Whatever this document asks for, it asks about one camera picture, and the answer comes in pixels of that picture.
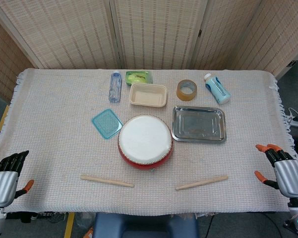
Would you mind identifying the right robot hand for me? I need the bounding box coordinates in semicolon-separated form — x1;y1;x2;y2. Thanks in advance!
254;143;298;198

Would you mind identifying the brown packing tape roll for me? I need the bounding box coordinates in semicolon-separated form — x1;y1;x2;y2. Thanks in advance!
176;79;198;102

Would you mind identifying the dark blue padded seat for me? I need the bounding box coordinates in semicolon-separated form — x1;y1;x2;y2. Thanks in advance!
92;212;199;238

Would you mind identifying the beige woven tablecloth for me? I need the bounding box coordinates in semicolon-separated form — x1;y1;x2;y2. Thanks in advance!
0;68;298;215

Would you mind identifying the teal plastic lid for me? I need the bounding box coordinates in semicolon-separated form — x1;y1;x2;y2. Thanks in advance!
91;108;123;140

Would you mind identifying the red drum with white skin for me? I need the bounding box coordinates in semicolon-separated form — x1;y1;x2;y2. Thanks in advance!
117;114;175;172

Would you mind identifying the light blue white bottle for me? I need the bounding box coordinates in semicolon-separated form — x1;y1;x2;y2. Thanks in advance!
204;73;232;105

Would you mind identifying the green soap box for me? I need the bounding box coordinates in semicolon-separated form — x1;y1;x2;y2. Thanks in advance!
125;70;154;87

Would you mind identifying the woven folding screen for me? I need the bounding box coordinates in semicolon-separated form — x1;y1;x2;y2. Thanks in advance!
0;0;298;102

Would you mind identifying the beige food container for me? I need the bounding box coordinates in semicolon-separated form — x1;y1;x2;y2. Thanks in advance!
128;83;168;108

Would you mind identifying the wooden drumstick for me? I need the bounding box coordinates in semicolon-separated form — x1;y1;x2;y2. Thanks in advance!
175;175;229;191
80;175;135;188

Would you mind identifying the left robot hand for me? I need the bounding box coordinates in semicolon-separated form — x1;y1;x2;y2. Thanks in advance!
0;150;35;208

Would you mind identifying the dark sneaker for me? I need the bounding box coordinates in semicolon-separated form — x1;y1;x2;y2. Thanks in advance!
31;212;68;224

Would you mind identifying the stainless steel tray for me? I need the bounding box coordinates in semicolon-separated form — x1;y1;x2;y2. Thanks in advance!
171;106;227;144

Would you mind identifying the white power strip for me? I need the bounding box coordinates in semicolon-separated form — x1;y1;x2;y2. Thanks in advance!
289;108;298;128

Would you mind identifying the clear plastic water bottle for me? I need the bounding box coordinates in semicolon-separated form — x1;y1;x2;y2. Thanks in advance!
108;70;121;104

